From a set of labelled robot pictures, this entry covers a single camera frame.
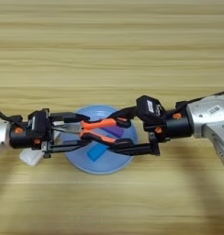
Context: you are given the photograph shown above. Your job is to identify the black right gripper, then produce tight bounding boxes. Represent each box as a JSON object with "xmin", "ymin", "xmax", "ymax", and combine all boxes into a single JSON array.
[{"xmin": 107, "ymin": 106, "xmax": 195, "ymax": 157}]

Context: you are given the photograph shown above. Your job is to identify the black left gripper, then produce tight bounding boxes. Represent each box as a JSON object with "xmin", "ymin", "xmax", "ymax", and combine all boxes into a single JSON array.
[{"xmin": 8, "ymin": 112, "xmax": 92, "ymax": 159}]

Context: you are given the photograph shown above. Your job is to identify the orange black needle-nose pliers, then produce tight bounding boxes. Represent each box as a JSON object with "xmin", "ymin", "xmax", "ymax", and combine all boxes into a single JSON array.
[{"xmin": 50, "ymin": 117, "xmax": 132, "ymax": 145}]

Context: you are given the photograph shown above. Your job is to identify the bright blue rectangular block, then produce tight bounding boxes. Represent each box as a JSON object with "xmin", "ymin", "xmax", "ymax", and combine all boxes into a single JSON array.
[{"xmin": 86, "ymin": 142, "xmax": 109, "ymax": 162}]

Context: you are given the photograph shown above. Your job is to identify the white rectangular plastic device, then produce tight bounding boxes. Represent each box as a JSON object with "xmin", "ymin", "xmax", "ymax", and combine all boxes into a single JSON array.
[{"xmin": 19, "ymin": 130, "xmax": 62, "ymax": 168}]

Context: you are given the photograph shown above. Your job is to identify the purple rectangular block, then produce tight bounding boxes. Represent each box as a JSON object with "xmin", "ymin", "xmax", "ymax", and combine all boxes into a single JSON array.
[{"xmin": 102, "ymin": 125, "xmax": 126, "ymax": 140}]

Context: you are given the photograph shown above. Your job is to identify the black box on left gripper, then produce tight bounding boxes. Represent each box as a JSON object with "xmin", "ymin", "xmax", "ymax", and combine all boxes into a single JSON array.
[{"xmin": 27, "ymin": 108, "xmax": 51, "ymax": 140}]

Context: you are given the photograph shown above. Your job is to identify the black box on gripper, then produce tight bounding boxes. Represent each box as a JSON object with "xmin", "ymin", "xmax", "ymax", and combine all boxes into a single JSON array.
[
  {"xmin": 136, "ymin": 95, "xmax": 167, "ymax": 125},
  {"xmin": 27, "ymin": 108, "xmax": 51, "ymax": 140}
]

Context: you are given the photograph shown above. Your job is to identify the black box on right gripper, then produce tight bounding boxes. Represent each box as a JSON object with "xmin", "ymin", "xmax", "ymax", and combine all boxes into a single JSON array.
[{"xmin": 136, "ymin": 95, "xmax": 167, "ymax": 125}]

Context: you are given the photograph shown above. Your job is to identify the round light blue plate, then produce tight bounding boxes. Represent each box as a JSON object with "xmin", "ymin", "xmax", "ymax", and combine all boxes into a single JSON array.
[{"xmin": 61, "ymin": 105, "xmax": 140, "ymax": 175}]

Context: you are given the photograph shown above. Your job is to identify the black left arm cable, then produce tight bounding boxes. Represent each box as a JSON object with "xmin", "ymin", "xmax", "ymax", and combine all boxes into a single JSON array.
[{"xmin": 0, "ymin": 106, "xmax": 24, "ymax": 124}]

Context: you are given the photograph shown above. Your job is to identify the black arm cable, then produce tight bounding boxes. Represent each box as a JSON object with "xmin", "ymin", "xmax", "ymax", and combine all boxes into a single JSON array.
[
  {"xmin": 0, "ymin": 106, "xmax": 24, "ymax": 124},
  {"xmin": 174, "ymin": 88, "xmax": 224, "ymax": 108}
]

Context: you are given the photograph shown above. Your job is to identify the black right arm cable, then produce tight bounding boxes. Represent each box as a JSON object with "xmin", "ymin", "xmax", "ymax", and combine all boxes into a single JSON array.
[{"xmin": 174, "ymin": 88, "xmax": 224, "ymax": 108}]

